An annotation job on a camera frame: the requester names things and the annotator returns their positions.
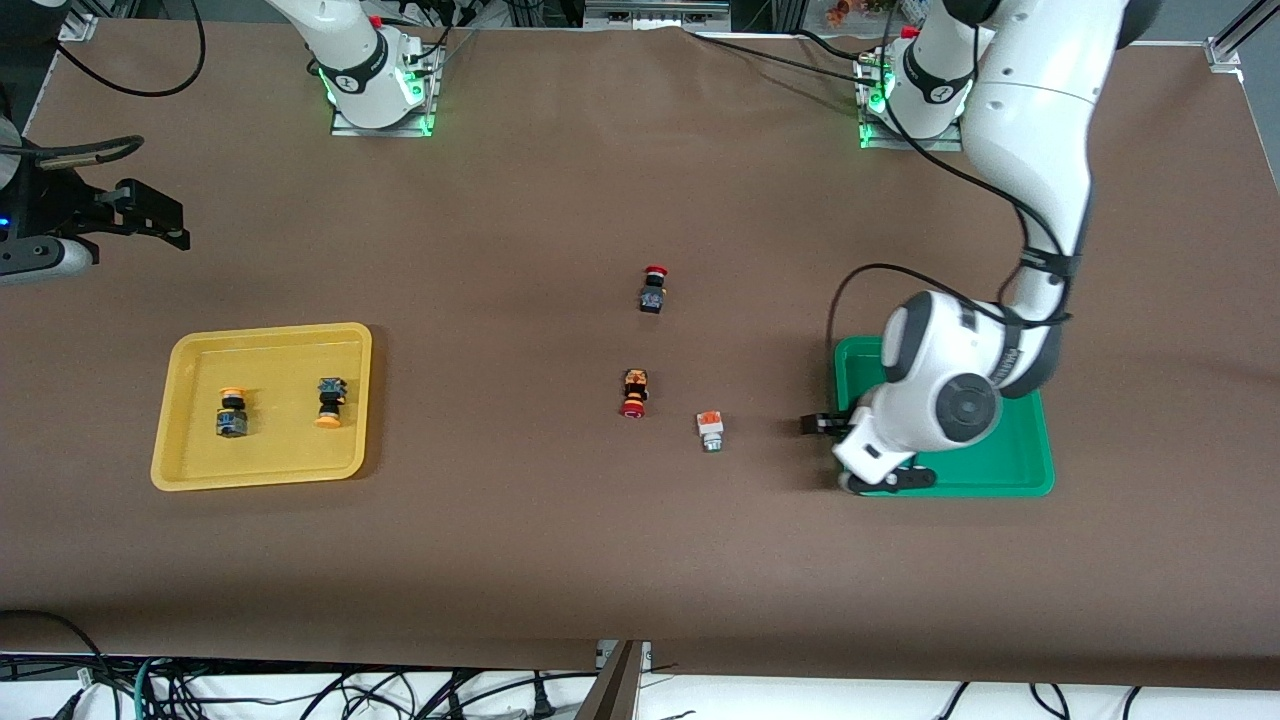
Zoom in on green plastic tray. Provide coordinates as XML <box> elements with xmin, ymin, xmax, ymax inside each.
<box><xmin>834</xmin><ymin>336</ymin><xmax>1056</xmax><ymax>498</ymax></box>

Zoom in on yellow plastic tray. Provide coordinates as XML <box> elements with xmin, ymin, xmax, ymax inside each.
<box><xmin>150</xmin><ymin>322</ymin><xmax>373</xmax><ymax>493</ymax></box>

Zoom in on orange pink background objects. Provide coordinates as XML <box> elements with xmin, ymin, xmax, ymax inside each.
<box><xmin>825</xmin><ymin>0</ymin><xmax>901</xmax><ymax>26</ymax></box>

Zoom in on silver metal box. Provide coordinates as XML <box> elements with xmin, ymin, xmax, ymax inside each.
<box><xmin>583</xmin><ymin>0</ymin><xmax>733</xmax><ymax>31</ymax></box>

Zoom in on dark flat looped cable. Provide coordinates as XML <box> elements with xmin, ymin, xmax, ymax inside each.
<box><xmin>0</xmin><ymin>138</ymin><xmax>146</xmax><ymax>173</ymax></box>

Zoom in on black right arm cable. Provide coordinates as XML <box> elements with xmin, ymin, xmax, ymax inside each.
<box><xmin>55</xmin><ymin>0</ymin><xmax>208</xmax><ymax>99</ymax></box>

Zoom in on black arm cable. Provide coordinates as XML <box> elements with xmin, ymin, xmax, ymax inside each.
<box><xmin>55</xmin><ymin>0</ymin><xmax>208</xmax><ymax>99</ymax></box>
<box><xmin>826</xmin><ymin>60</ymin><xmax>1076</xmax><ymax>351</ymax></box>

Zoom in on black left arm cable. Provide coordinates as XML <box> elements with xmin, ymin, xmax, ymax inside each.
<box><xmin>826</xmin><ymin>60</ymin><xmax>1076</xmax><ymax>351</ymax></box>

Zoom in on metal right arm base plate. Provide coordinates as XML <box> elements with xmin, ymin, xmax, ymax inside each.
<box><xmin>330</xmin><ymin>105</ymin><xmax>433</xmax><ymax>138</ymax></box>

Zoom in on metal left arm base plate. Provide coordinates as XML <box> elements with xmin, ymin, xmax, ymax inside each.
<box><xmin>858</xmin><ymin>115</ymin><xmax>966</xmax><ymax>153</ymax></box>

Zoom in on black cable on table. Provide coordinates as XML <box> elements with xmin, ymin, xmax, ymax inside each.
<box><xmin>685</xmin><ymin>28</ymin><xmax>896</xmax><ymax>83</ymax></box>

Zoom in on black looped floor cable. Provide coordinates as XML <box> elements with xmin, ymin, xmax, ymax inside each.
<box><xmin>0</xmin><ymin>610</ymin><xmax>111</xmax><ymax>701</ymax></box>

